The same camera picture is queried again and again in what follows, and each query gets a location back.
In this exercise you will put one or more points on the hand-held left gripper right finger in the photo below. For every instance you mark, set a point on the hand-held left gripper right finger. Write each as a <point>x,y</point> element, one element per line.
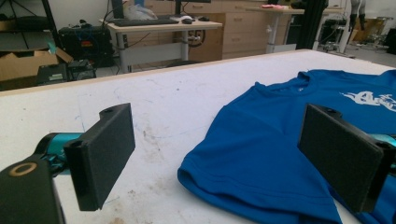
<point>339,155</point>

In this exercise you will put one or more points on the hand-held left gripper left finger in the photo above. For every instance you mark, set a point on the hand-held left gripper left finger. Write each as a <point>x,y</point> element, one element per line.
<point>99,161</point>

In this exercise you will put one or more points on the blue t-shirt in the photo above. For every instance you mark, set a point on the blue t-shirt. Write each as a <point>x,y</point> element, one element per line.
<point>249,140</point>

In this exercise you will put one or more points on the light wooden table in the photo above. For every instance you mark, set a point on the light wooden table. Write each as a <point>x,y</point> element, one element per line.
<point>62,83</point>

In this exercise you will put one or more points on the white table mat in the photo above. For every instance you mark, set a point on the white table mat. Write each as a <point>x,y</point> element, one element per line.
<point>171,102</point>

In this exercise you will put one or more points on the black computer tower with label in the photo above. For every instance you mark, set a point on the black computer tower with label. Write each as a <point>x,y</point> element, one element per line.
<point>51,74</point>

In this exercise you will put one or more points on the black equipment case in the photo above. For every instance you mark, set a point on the black equipment case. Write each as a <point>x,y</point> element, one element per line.
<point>71,46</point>

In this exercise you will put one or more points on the black equipment cart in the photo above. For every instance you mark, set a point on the black equipment cart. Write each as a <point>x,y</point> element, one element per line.
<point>330,34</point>

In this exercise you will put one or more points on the open cardboard box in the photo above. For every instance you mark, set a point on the open cardboard box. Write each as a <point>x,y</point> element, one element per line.
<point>18,67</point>

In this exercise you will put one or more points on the white-legged standing desk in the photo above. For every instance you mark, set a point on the white-legged standing desk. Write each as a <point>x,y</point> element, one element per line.
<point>274,31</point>

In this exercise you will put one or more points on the grey hanging device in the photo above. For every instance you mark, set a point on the grey hanging device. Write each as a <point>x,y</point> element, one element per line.
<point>357,12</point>

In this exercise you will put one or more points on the black keyboard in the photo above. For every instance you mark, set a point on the black keyboard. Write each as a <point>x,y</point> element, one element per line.
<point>143,22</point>

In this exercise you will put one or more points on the black monitor stand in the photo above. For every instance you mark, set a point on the black monitor stand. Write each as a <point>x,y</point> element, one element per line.
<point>117,9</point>

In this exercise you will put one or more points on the clear plastic bag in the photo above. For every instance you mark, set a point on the clear plastic bag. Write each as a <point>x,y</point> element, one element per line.
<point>140,13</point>

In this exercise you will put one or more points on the black metal shelf rack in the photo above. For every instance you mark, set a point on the black metal shelf rack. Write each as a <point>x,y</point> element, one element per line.
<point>31,23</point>

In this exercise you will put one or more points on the wooden drawer cabinet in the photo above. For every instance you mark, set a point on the wooden drawer cabinet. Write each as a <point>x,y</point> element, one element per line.
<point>243,31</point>

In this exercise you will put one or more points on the pink cloth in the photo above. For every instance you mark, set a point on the pink cloth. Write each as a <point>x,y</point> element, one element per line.
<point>274,6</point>

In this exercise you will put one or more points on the black computer mouse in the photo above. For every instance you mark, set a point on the black computer mouse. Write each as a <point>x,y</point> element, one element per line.
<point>187,21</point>

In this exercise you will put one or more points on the wooden desk with white legs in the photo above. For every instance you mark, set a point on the wooden desk with white legs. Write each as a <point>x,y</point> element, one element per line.
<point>199,26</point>

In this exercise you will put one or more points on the black aluminium frame post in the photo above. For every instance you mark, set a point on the black aluminium frame post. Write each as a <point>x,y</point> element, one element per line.
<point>311,25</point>

